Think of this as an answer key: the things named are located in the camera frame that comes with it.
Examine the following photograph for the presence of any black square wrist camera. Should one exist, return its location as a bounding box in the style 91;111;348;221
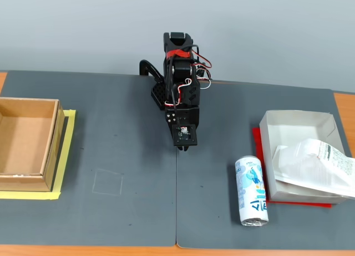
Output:
172;124;199;148

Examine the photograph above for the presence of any packaged sandwich with label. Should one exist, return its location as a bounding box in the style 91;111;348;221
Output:
273;138;355;199

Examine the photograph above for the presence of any red paper sheet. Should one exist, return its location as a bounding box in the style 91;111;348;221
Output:
251;127;333;209

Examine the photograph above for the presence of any red white servo wire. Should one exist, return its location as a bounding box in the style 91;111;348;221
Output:
191;52;213;89
165;78;192;107

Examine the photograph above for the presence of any black camera cable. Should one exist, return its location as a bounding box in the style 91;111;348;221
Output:
166;44;200;126

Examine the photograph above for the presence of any gray paper box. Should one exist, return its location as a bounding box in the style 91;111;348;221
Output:
259;109;351;205

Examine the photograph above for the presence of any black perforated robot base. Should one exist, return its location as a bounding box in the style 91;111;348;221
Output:
149;82;168;112

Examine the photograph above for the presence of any black table clamp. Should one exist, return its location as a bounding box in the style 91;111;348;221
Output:
138;59;163;83

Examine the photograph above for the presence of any brown cardboard box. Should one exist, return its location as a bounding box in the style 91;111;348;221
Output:
0;97;66;192

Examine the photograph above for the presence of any red tape strip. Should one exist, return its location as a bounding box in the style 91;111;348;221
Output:
165;49;191;59

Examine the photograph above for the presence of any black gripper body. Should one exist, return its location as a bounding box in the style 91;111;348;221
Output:
164;106;200;135

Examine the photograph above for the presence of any yellow tape frame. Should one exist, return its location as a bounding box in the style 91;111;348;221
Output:
0;108;77;200

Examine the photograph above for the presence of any white blue drink can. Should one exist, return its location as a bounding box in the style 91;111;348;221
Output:
235;155;270;227

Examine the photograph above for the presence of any dark gray table mat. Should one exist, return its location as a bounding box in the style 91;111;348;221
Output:
0;69;178;247
175;79;355;251

